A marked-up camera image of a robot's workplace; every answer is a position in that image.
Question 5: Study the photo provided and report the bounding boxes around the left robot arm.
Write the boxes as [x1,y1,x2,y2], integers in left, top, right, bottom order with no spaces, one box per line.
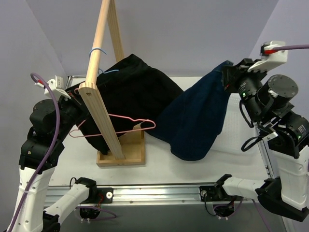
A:
[7,92,98,232]

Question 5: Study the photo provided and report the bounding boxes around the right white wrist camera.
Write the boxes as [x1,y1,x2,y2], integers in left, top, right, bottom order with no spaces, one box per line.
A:
[248,41,288,73]

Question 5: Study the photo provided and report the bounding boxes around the blue wire hanger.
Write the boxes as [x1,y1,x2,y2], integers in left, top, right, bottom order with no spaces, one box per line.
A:
[89,47,119,75]

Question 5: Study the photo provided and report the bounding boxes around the pink wire hanger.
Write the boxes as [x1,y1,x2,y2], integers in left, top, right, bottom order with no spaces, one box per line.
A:
[76,92,156,138]

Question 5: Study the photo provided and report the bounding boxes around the black pleated skirt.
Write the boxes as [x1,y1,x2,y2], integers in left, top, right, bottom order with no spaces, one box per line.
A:
[77,54,185,155]

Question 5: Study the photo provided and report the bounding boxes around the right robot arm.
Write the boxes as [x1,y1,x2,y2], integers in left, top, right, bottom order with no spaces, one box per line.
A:
[214,58,309,222]

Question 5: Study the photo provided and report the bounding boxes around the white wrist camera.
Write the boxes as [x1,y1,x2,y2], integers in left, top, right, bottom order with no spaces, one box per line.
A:
[35,75,71,101]
[248,41,288,73]

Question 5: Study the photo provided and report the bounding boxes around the white plastic basket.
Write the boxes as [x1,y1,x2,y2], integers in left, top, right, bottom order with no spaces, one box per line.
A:
[211,93,256,155]

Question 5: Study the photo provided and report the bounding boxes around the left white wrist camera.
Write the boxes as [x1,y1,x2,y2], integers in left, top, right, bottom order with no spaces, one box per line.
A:
[35,75,71,101]

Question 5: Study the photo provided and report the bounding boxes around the dark blue denim skirt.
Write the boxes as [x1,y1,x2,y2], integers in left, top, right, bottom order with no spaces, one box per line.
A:
[148,60,232,161]

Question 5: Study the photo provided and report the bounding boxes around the aluminium mounting rail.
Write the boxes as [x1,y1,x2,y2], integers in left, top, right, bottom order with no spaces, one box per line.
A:
[44,183,212,207]

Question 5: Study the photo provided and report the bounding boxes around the wooden clothes rack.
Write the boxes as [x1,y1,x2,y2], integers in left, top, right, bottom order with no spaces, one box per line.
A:
[79,0,145,167]

